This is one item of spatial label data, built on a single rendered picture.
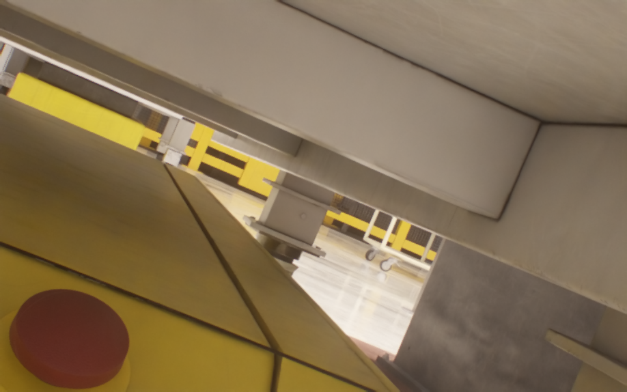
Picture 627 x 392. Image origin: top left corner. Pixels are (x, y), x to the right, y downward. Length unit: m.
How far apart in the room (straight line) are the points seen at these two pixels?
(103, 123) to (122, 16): 5.90
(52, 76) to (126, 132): 0.52
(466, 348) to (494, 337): 0.11
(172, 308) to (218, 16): 0.20
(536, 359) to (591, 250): 1.73
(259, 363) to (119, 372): 0.06
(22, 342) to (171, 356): 0.07
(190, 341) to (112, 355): 0.05
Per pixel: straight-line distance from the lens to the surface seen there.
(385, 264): 7.56
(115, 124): 6.50
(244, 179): 11.44
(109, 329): 0.40
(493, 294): 2.47
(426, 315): 2.72
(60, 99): 6.51
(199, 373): 0.43
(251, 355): 0.45
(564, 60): 0.46
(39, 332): 0.39
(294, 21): 0.61
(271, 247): 2.21
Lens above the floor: 0.33
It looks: level
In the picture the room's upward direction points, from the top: 23 degrees clockwise
